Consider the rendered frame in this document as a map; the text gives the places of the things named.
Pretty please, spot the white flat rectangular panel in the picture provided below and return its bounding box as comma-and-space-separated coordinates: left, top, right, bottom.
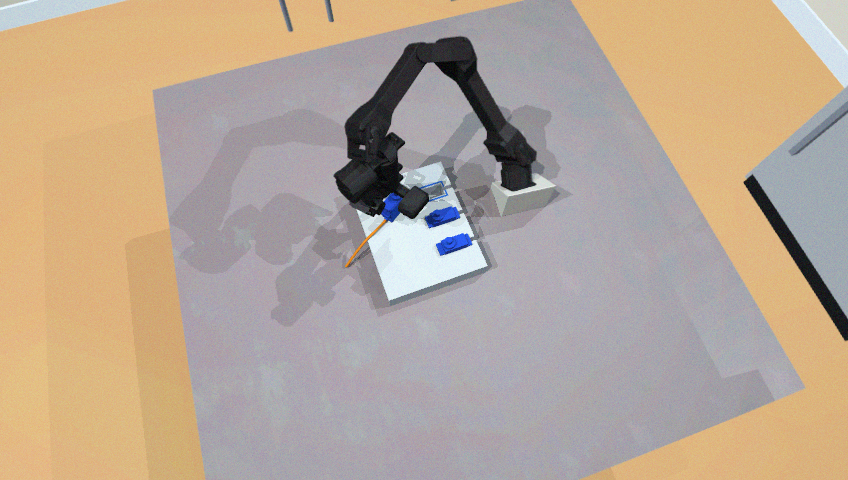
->
367, 162, 487, 306

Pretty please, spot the blue micro servo with orange cable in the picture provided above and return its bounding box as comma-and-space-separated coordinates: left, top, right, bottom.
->
345, 193, 402, 267

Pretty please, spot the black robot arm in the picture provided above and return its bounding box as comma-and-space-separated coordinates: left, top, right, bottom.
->
333, 37, 537, 217

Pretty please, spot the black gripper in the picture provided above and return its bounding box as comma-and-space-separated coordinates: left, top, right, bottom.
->
377, 163, 429, 219

